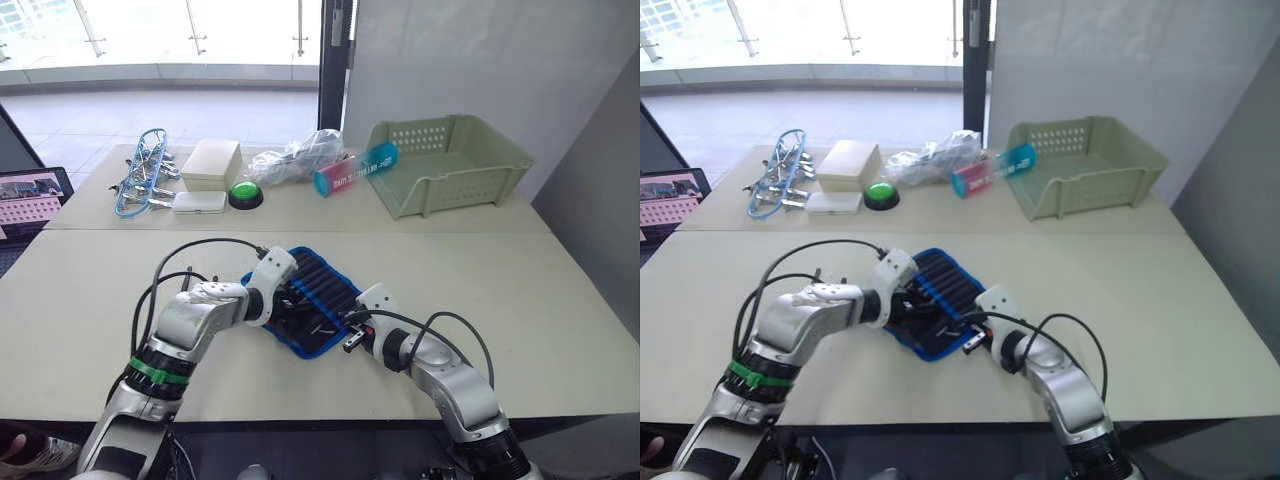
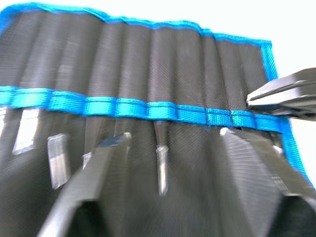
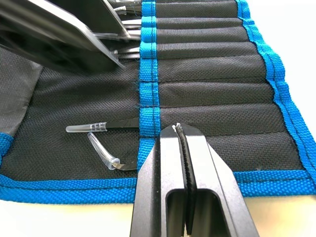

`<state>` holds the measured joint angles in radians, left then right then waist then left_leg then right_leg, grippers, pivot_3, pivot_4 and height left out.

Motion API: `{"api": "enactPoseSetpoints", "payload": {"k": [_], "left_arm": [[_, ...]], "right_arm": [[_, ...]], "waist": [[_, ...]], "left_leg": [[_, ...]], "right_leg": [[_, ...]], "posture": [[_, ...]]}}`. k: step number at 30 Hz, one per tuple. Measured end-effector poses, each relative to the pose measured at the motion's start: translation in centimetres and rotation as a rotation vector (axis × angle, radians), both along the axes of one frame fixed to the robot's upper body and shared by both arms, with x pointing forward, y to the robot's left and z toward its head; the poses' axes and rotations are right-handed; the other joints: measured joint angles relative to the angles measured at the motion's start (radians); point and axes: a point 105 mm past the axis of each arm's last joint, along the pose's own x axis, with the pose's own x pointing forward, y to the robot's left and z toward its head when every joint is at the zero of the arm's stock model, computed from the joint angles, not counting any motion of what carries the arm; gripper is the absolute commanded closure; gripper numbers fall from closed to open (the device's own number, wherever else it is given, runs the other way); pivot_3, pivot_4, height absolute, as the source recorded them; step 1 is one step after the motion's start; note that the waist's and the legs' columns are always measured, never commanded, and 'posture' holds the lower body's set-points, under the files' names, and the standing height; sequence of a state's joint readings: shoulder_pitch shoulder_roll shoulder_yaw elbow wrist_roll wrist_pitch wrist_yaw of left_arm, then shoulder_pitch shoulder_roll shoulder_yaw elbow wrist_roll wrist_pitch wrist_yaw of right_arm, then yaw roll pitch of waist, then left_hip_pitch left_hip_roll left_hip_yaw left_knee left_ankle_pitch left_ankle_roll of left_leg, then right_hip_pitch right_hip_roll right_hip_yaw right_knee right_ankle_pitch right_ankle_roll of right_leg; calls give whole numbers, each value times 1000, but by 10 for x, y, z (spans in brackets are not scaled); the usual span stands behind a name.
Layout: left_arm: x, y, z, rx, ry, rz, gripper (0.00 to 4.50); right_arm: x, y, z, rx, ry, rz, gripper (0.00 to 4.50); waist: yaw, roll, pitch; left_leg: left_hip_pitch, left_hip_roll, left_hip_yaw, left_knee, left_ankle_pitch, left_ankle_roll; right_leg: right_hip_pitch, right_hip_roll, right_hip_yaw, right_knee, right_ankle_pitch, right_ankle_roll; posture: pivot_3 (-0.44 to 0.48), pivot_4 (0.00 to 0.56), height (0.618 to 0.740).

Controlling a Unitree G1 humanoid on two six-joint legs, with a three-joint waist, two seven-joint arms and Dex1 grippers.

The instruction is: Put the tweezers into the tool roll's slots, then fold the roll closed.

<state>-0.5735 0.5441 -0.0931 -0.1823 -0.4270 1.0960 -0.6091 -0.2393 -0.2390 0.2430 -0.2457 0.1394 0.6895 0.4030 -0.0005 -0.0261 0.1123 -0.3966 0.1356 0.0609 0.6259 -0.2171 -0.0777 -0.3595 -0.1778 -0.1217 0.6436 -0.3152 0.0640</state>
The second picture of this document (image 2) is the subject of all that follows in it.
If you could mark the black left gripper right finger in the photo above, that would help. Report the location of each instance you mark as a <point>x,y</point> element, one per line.
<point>254,172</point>

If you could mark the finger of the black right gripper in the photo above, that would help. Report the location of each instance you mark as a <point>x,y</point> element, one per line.
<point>296,108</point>
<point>284,90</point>

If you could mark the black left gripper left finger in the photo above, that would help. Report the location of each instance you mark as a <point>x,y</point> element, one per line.
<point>84,182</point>

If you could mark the black tool roll blue trim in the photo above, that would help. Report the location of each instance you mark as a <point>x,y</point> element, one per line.
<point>138,69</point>

